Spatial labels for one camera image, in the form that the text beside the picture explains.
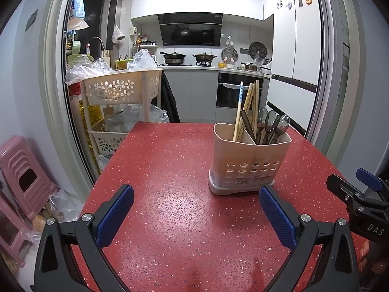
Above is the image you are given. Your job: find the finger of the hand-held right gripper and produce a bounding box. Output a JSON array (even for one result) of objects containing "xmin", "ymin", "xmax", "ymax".
[
  {"xmin": 327, "ymin": 174, "xmax": 365, "ymax": 203},
  {"xmin": 356, "ymin": 168, "xmax": 389, "ymax": 193}
]

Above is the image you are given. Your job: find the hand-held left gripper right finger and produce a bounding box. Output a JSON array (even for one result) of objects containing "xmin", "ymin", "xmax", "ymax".
[{"xmin": 259, "ymin": 185, "xmax": 361, "ymax": 292}]

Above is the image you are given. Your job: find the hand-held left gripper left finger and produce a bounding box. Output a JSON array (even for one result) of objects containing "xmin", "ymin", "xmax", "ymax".
[{"xmin": 33, "ymin": 184, "xmax": 135, "ymax": 292}]

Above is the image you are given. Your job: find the beige plastic utensil holder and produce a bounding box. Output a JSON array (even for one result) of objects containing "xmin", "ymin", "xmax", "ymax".
[{"xmin": 208, "ymin": 122, "xmax": 292, "ymax": 195}]

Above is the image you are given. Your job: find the plain wooden chopstick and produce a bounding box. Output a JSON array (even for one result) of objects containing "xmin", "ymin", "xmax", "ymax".
[{"xmin": 252, "ymin": 80, "xmax": 259, "ymax": 134}]

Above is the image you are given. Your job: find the blue patterned wooden chopstick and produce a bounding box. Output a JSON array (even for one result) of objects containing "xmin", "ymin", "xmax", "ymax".
[{"xmin": 233, "ymin": 82, "xmax": 244, "ymax": 142}]

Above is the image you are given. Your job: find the person's right hand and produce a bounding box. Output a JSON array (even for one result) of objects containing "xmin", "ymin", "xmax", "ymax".
[{"xmin": 359, "ymin": 240, "xmax": 389, "ymax": 276}]

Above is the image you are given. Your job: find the bag of food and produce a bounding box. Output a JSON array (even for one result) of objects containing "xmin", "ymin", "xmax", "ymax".
[{"xmin": 49, "ymin": 189, "xmax": 82, "ymax": 223}]

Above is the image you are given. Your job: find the clear plastic bag in cart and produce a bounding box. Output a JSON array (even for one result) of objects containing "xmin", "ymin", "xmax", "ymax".
[{"xmin": 105, "ymin": 103, "xmax": 170, "ymax": 133}]

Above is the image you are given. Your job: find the pink plastic stool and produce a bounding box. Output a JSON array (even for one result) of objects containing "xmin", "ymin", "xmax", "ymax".
[
  {"xmin": 0, "ymin": 136, "xmax": 60, "ymax": 219},
  {"xmin": 0, "ymin": 195, "xmax": 34, "ymax": 268}
]

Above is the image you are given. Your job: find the yellow oil bottle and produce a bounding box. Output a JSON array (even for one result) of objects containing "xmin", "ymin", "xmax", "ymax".
[{"xmin": 71, "ymin": 97, "xmax": 92, "ymax": 159}]

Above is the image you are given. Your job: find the black hanging garment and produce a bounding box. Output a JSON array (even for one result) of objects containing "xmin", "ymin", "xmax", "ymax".
[{"xmin": 160, "ymin": 71, "xmax": 181, "ymax": 123}]

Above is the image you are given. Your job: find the cream plastic storage cart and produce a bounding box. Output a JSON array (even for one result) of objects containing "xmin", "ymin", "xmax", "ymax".
[{"xmin": 80, "ymin": 68, "xmax": 163, "ymax": 165}]

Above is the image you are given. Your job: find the black built-in oven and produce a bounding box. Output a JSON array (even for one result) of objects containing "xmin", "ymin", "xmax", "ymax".
[{"xmin": 216, "ymin": 72, "xmax": 271, "ymax": 108}]

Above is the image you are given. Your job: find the crumpled clear plastic bag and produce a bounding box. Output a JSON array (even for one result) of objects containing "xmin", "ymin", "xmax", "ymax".
[{"xmin": 65, "ymin": 59, "xmax": 116, "ymax": 86}]

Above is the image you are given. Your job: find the tall clear plastic bag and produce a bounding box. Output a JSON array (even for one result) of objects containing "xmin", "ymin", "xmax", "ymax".
[{"xmin": 126, "ymin": 49, "xmax": 158, "ymax": 72}]

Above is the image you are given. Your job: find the white refrigerator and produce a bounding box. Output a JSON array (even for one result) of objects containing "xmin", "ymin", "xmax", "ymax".
[{"xmin": 263, "ymin": 0, "xmax": 319, "ymax": 134}]

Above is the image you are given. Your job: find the round metal steamer rack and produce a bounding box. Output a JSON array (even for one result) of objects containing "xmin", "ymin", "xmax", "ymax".
[{"xmin": 248, "ymin": 42, "xmax": 268, "ymax": 58}]

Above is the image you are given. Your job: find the black wok with lid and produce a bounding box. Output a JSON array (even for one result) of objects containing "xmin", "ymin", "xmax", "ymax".
[{"xmin": 159, "ymin": 52, "xmax": 187, "ymax": 66}]

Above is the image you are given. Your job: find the dark cooking pot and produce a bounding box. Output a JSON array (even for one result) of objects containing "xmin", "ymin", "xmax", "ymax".
[{"xmin": 193, "ymin": 52, "xmax": 217, "ymax": 66}]

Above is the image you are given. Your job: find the seasoning rack with bottles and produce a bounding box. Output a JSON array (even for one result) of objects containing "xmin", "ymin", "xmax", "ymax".
[{"xmin": 132, "ymin": 33, "xmax": 159, "ymax": 52}]

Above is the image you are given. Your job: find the black kitchen faucet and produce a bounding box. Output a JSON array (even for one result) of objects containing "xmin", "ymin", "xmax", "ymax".
[{"xmin": 86, "ymin": 36, "xmax": 105, "ymax": 60}]

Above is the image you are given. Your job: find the hanging white plastic bag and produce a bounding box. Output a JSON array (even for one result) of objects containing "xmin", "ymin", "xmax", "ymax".
[{"xmin": 111, "ymin": 24, "xmax": 125, "ymax": 44}]

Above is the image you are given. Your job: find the black range hood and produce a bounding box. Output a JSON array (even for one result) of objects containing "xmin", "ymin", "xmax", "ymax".
[{"xmin": 157, "ymin": 14, "xmax": 224, "ymax": 47}]

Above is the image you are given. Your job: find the dark wall panel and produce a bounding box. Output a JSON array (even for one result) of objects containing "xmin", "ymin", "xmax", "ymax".
[{"xmin": 26, "ymin": 10, "xmax": 38, "ymax": 31}]

